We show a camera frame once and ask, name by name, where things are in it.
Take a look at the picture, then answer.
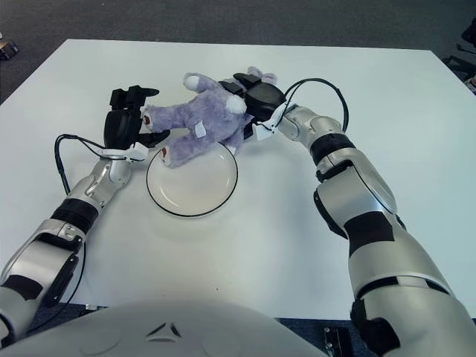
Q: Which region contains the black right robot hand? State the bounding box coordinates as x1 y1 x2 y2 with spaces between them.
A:
219 72 288 141

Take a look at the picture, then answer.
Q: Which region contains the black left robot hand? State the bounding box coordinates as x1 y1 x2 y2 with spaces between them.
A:
103 85 171 149

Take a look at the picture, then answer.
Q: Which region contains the purple plush bunny doll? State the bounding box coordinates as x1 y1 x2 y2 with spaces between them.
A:
143 65 279 169

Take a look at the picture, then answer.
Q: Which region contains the white plate with black rim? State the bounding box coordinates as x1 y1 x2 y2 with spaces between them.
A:
146 141 239 218

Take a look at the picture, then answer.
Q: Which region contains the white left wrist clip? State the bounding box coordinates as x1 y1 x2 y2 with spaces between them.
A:
100 144 148 163

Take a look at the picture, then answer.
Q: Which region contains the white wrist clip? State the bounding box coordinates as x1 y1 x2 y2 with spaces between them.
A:
252 102 289 142
100 144 148 163

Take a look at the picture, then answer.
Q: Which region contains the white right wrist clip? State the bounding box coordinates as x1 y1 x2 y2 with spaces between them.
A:
252 102 289 142

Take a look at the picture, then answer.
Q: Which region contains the black office chair base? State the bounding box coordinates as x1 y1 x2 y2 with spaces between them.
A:
442 25 476 89

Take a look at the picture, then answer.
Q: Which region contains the grey robot torso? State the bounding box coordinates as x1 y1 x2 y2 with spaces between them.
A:
0 297 328 357

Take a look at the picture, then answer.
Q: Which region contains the black device under table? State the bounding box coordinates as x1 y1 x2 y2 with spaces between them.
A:
322 327 353 357

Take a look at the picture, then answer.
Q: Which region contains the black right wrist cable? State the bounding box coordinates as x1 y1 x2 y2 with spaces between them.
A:
284 77 350 133

